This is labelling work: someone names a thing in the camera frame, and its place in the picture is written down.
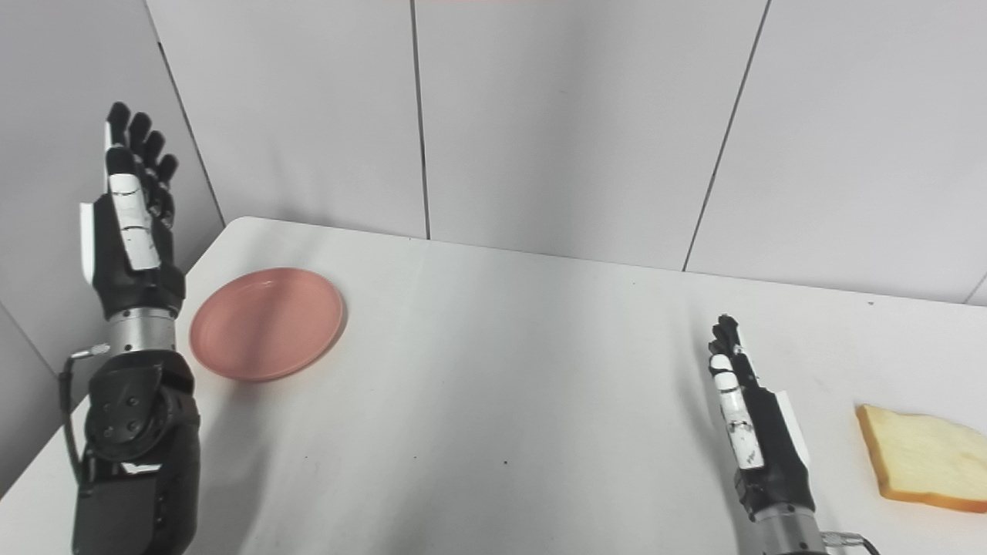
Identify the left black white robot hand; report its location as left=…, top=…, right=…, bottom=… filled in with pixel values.
left=79, top=101, right=187, bottom=318

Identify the slice of white bread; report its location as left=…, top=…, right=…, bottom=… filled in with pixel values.
left=855, top=404, right=987, bottom=514

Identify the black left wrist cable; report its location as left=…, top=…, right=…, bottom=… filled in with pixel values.
left=59, top=344, right=111, bottom=486

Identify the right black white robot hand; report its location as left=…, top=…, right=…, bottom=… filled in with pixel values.
left=708, top=314, right=817, bottom=523

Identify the pink round plate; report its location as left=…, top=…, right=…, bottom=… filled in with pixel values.
left=189, top=267, right=345, bottom=383

